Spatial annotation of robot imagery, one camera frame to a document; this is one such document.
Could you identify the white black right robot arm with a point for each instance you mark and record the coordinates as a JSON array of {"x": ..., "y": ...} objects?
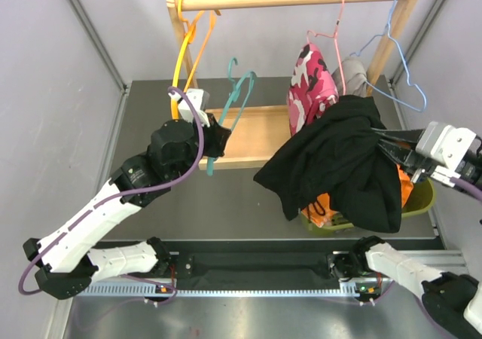
[{"x": 453, "y": 301}]

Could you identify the blue wire hanger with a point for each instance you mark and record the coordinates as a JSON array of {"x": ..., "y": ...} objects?
[{"x": 398, "y": 15}]

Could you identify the orange white trousers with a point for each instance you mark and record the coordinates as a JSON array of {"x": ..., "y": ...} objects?
[{"x": 320, "y": 214}]

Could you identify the olive green plastic basket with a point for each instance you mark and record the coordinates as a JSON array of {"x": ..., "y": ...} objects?
[{"x": 420, "y": 201}]

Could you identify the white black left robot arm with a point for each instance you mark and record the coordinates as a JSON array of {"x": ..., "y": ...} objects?
[{"x": 68, "y": 261}]

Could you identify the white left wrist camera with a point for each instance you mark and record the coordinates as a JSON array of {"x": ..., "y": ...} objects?
[{"x": 198, "y": 98}]

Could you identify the grey trousers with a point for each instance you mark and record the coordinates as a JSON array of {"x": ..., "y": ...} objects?
[{"x": 355, "y": 78}]

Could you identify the wooden clothes rack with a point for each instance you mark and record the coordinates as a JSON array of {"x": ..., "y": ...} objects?
[{"x": 261, "y": 130}]

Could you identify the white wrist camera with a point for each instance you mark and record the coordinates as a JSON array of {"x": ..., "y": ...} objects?
[
  {"x": 198, "y": 98},
  {"x": 456, "y": 152}
]

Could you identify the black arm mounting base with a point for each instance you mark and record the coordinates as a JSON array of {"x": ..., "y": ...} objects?
[{"x": 236, "y": 269}]

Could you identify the black trousers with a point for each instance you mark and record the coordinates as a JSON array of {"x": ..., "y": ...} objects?
[{"x": 338, "y": 155}]

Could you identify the pink wire hanger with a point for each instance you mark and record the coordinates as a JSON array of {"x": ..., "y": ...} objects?
[{"x": 334, "y": 37}]

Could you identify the pink camouflage trousers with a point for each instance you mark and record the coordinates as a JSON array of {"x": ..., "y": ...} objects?
[{"x": 312, "y": 89}]

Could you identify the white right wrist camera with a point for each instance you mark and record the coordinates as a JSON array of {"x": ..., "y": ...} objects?
[{"x": 456, "y": 152}]

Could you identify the orange plastic hanger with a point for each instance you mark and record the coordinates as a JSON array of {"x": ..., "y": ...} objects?
[{"x": 189, "y": 31}]

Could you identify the teal plastic hanger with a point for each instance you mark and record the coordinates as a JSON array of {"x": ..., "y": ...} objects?
[{"x": 236, "y": 90}]

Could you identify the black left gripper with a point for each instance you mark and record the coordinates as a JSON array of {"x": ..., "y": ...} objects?
[{"x": 218, "y": 135}]

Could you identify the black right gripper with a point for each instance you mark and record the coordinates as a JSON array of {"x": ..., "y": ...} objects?
[{"x": 400, "y": 144}]

